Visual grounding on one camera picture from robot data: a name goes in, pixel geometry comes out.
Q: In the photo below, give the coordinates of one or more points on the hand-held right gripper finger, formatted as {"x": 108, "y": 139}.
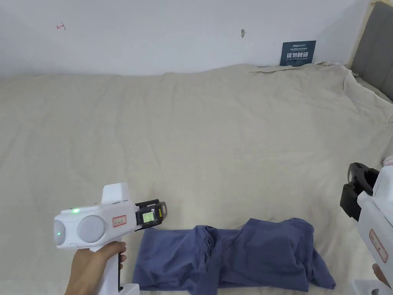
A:
{"x": 357, "y": 169}
{"x": 365, "y": 186}

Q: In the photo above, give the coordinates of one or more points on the dark blue shirt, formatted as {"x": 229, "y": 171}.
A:
{"x": 233, "y": 255}

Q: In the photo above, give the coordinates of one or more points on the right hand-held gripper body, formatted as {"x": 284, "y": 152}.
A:
{"x": 379, "y": 215}

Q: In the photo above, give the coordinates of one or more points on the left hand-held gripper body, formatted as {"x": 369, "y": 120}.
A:
{"x": 92, "y": 226}

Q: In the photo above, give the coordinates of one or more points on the grey padded headboard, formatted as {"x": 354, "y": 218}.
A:
{"x": 373, "y": 52}

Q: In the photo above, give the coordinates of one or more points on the person's right hand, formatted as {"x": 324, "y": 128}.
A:
{"x": 383, "y": 276}

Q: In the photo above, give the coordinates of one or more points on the bed with beige sheet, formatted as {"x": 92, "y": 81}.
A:
{"x": 196, "y": 132}

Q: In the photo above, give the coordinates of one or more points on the person's left hand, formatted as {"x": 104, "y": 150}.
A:
{"x": 87, "y": 270}

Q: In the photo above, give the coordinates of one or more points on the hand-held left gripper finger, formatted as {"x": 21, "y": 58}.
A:
{"x": 162, "y": 210}
{"x": 149, "y": 217}

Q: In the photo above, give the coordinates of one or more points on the dark blue sign card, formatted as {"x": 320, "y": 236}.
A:
{"x": 297, "y": 53}

